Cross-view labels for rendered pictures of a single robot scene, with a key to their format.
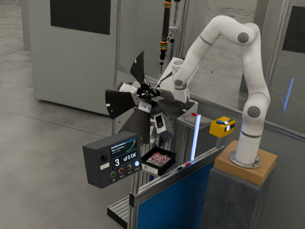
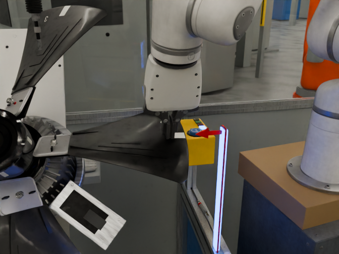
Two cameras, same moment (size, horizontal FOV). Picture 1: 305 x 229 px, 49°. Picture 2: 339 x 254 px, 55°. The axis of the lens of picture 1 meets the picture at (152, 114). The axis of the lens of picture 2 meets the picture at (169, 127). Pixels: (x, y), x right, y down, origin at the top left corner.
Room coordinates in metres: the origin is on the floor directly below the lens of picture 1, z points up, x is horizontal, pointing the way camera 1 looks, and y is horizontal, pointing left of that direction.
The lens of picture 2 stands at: (1.61, 0.30, 1.45)
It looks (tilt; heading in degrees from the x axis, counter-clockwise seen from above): 22 degrees down; 307
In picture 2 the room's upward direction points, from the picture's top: straight up
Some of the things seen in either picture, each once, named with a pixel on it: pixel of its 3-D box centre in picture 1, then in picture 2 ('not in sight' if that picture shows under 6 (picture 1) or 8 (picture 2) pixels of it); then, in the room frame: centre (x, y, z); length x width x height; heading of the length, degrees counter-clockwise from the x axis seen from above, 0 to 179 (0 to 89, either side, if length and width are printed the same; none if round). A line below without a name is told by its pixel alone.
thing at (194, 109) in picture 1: (184, 107); not in sight; (2.69, -0.28, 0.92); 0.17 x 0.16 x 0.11; 138
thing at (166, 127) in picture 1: (163, 126); (90, 215); (2.12, -0.09, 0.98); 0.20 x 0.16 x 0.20; 138
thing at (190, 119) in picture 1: (193, 121); (75, 166); (2.52, -0.35, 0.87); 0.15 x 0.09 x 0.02; 52
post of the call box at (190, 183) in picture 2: (219, 140); (190, 170); (2.11, -0.50, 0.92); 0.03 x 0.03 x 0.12; 48
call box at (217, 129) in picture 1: (222, 127); (191, 142); (2.11, -0.50, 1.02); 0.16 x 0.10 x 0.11; 138
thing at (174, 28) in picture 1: (173, 31); not in sight; (2.76, -0.11, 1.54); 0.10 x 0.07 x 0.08; 173
